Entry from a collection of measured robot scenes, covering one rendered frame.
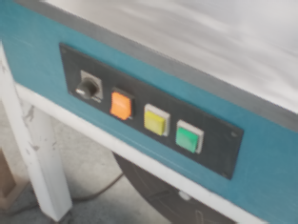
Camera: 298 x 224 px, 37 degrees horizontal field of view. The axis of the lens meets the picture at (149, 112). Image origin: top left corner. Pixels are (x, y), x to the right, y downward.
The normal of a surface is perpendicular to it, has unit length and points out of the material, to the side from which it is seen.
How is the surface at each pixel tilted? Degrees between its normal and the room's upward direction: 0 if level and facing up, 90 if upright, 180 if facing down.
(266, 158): 90
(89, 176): 0
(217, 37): 0
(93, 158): 0
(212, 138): 90
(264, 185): 90
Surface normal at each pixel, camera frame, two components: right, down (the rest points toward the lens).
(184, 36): 0.00, -0.67
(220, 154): -0.57, 0.61
